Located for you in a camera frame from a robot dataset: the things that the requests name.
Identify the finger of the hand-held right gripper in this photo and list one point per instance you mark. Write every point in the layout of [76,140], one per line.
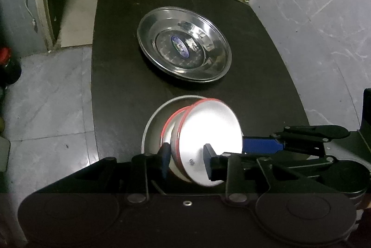
[314,163]
[260,145]

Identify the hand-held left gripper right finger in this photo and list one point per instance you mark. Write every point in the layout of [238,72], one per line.
[208,162]

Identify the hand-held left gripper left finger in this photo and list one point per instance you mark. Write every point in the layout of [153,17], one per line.
[165,156]

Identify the steel plate with oval sticker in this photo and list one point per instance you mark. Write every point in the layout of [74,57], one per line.
[185,33]

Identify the white red-rimmed bowl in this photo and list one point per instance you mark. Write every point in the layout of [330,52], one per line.
[211,129]
[171,126]

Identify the steel bowl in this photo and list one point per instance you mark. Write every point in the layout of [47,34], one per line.
[153,132]

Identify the dark bottle with red cap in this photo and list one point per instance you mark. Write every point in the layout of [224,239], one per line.
[8,65]

